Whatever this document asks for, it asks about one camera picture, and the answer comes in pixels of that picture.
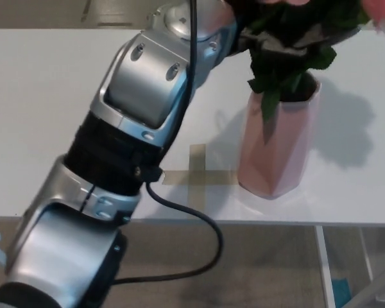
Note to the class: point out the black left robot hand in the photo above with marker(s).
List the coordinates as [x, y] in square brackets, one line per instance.
[260, 41]

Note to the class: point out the pink artificial rose bouquet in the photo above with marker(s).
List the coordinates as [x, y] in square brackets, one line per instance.
[276, 73]

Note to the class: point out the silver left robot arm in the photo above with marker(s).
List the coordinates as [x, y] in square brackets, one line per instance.
[141, 86]

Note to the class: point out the pink faceted ceramic vase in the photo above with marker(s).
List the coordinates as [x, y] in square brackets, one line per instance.
[276, 167]

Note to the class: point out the thin white table leg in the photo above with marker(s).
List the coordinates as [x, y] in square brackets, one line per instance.
[367, 253]

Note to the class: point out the teal floor tape patch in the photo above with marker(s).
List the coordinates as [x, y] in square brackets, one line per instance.
[341, 288]

